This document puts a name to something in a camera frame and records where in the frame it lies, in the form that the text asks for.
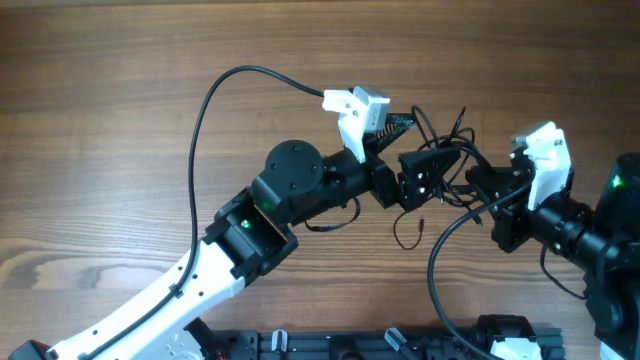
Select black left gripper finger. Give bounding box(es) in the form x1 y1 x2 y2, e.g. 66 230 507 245
398 149 460 210
372 113 415 153

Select black usb cables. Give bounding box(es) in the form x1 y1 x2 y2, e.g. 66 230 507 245
392 104 496 251

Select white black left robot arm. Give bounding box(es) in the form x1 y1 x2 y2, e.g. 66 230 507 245
10 114 460 360

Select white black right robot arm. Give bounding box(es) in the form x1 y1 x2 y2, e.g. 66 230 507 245
465 152 639 359

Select black left camera cable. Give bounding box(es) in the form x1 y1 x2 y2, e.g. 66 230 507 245
79 65 326 360

